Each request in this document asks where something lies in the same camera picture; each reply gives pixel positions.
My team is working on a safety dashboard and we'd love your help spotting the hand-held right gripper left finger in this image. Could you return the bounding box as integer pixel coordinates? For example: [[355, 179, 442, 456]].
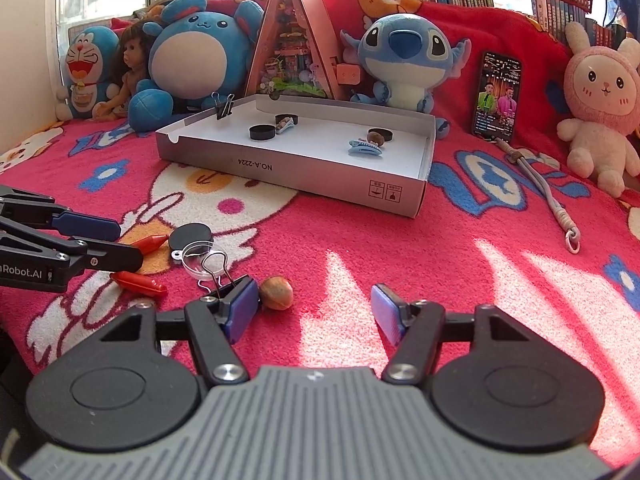
[[87, 280, 261, 387]]

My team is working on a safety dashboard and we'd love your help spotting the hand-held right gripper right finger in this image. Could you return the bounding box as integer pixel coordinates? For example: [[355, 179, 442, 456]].
[[371, 284, 540, 387]]

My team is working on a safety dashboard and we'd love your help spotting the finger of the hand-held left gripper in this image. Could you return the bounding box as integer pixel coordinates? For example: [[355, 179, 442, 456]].
[[0, 230, 144, 274], [0, 185, 122, 242]]

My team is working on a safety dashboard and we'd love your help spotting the large black binder clip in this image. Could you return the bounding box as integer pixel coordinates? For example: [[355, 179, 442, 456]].
[[197, 250, 262, 311]]

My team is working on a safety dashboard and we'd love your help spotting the red pointed plastic piece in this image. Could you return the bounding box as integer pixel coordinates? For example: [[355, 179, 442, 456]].
[[110, 271, 169, 299], [131, 234, 169, 254]]

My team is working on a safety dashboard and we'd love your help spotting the clear round plastic lens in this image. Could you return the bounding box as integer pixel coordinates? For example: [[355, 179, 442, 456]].
[[174, 241, 229, 282]]

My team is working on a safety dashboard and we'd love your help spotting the thin black disc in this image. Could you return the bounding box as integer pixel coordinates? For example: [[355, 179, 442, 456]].
[[168, 223, 214, 257]]

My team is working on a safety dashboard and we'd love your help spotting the white cardboard box tray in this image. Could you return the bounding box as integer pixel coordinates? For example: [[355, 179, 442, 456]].
[[155, 92, 436, 219]]

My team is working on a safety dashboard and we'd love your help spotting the blue hair clip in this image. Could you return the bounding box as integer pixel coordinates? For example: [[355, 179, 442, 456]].
[[347, 138, 384, 157]]

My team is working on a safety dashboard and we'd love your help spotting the red cartoon printed blanket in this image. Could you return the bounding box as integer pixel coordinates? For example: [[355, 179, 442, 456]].
[[0, 105, 640, 461]]

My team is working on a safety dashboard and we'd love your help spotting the blue cat plush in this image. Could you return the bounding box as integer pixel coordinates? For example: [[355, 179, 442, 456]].
[[56, 25, 123, 122]]

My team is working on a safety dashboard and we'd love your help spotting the brown-haired doll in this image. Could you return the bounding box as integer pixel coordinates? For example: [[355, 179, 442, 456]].
[[94, 25, 153, 121]]

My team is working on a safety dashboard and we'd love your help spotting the small black binder clip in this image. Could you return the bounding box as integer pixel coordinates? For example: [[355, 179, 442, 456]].
[[211, 92, 236, 121]]

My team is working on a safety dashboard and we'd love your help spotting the blue round mouse plush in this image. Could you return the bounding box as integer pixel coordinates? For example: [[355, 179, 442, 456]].
[[127, 0, 266, 133]]

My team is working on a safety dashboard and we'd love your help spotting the window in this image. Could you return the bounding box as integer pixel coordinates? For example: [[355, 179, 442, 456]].
[[54, 0, 153, 53]]

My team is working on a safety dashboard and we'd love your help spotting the black smartphone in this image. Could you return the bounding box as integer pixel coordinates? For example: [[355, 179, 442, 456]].
[[471, 51, 522, 143]]

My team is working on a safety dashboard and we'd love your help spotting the pink triangular toy house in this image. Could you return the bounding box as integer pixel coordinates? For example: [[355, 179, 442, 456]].
[[242, 0, 363, 101]]

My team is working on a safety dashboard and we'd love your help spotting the blue alien plush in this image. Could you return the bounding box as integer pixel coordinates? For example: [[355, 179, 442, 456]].
[[340, 14, 473, 138]]

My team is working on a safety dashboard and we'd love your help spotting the pink rabbit plush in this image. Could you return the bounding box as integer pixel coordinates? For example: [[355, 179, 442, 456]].
[[556, 21, 640, 198]]

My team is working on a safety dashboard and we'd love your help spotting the grey braided lanyard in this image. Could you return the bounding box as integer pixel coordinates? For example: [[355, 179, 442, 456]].
[[495, 139, 582, 253]]

